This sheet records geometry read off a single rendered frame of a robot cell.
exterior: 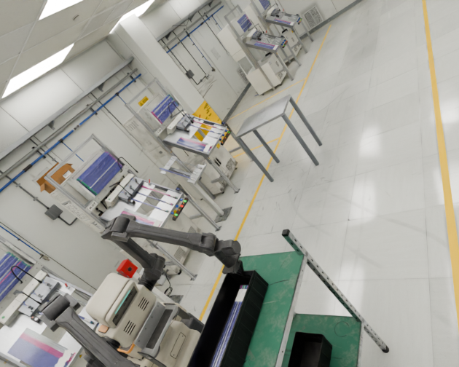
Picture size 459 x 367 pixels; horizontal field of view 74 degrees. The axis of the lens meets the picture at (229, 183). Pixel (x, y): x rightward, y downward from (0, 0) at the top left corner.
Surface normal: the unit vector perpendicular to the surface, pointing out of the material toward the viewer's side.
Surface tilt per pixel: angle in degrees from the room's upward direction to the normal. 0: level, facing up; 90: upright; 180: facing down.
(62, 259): 90
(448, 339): 0
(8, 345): 47
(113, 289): 42
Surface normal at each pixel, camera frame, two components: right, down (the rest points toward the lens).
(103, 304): 0.03, -0.67
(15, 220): 0.70, -0.24
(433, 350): -0.61, -0.69
